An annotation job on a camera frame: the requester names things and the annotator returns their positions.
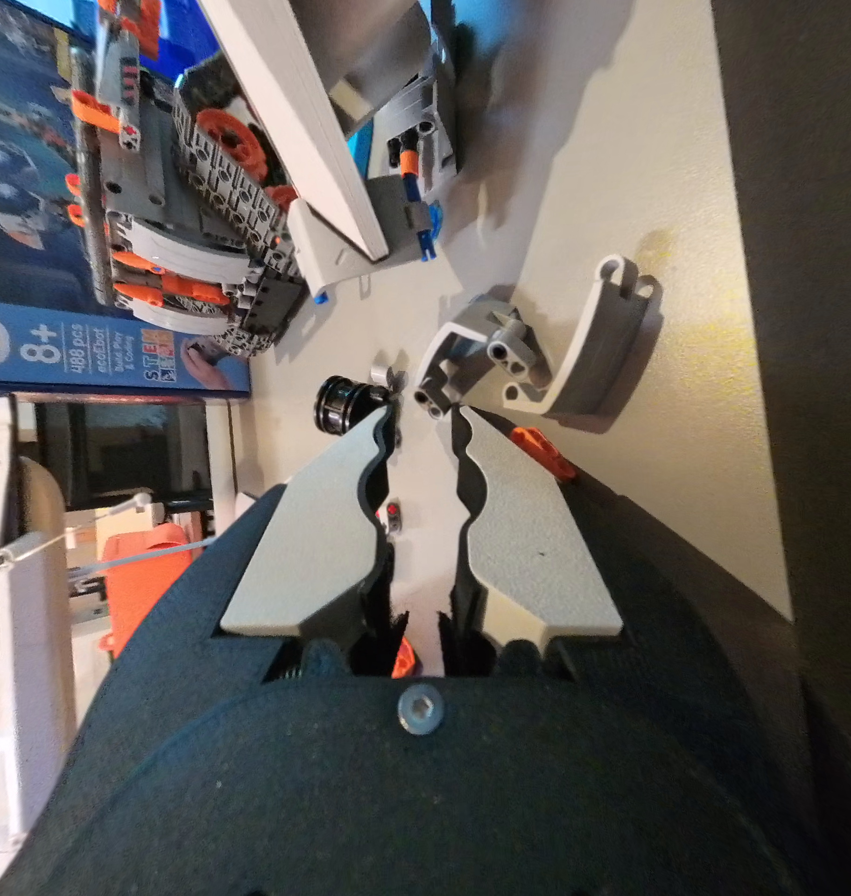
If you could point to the book stand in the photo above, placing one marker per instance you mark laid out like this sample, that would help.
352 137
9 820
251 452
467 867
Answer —
26 630

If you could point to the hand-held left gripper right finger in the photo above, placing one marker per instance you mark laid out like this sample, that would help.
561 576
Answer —
537 553

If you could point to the flat orange building piece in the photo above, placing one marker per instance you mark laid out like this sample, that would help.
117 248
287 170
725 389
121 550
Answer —
403 658

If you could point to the blue robot kit box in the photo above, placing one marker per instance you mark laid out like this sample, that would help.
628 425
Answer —
19 210

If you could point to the toy tracked robot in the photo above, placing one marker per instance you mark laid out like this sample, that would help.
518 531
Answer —
152 175

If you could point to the grey panel assembly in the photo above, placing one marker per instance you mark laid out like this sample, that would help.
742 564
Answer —
397 210

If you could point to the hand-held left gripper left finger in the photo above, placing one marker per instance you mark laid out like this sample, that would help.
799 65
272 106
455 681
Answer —
306 553

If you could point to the grey connector block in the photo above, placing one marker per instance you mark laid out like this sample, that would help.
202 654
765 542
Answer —
513 350
436 400

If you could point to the long orange building piece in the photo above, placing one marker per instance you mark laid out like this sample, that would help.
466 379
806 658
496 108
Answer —
544 451

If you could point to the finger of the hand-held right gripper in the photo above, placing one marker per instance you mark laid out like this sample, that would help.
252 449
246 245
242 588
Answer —
292 105
369 49

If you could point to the orange container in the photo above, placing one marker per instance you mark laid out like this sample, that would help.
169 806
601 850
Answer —
145 588

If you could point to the black toy wheel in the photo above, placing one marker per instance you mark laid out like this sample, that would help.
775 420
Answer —
345 406

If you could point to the loose grey curved panel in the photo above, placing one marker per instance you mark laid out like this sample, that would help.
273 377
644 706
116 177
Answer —
593 364

